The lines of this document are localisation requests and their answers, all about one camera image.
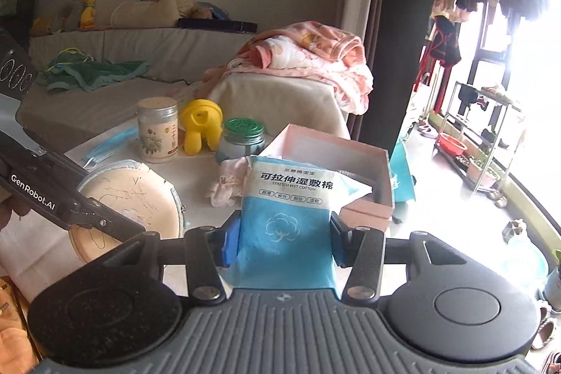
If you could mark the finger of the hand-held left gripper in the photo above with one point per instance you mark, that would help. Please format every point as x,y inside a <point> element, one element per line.
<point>105,220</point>
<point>57,166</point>

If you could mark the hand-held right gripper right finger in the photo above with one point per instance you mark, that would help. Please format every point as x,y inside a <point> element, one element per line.
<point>338,240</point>

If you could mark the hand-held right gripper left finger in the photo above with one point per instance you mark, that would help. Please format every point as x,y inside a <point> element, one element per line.
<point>228,244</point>

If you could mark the round beige pad blue rim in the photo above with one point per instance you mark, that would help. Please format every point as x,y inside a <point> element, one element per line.
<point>131,194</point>

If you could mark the blue face mask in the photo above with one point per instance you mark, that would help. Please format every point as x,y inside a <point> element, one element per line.
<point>109,146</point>

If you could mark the small pink floral cloth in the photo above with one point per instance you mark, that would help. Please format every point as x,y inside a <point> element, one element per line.
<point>225,186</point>

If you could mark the blue white cotton pad packet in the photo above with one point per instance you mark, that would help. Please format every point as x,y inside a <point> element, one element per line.
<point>285,203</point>

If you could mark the pink cardboard box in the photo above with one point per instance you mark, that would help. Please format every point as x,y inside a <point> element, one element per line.
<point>309,137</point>

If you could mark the yellow rubber toy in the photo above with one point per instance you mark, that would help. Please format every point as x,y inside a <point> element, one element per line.
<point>199,120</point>

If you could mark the person's left hand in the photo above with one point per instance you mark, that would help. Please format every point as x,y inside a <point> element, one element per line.
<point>11,212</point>

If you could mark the beige covered sofa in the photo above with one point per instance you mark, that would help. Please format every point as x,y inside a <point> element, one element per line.
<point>109,106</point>

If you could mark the green cloth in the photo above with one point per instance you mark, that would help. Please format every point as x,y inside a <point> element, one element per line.
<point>92,71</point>

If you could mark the clear plastic jar white powder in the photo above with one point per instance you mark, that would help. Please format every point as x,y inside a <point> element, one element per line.
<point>157,133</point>

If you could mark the glass jar green lid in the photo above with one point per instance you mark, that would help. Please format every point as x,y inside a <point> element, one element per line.
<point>243,129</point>

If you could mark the red plastic basin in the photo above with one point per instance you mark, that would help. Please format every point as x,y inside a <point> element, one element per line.
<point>452,144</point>

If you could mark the grey plush toy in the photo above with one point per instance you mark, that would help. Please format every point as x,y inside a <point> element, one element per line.
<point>65,17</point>

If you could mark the yellow plush toy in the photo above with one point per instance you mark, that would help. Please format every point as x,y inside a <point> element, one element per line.
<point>88,12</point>

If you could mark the potted plant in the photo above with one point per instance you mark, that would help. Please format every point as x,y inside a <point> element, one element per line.
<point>482,174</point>

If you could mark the cream roll pillow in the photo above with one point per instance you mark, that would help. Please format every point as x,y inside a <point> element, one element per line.
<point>140,14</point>

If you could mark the pink printed blanket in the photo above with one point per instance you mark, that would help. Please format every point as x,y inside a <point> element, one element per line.
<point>307,67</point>

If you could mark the blue plastic basin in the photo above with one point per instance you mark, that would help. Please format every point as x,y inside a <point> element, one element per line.
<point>526,264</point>

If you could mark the black flat box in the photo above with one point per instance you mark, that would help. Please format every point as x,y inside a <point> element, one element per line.
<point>217,25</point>

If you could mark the metal shoe rack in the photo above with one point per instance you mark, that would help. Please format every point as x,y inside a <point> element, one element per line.
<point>504,102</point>

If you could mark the hanging red black garment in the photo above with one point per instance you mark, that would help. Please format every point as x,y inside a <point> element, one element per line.
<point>445,45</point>

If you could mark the brown curtain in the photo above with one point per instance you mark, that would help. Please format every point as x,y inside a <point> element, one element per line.
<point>366,6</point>

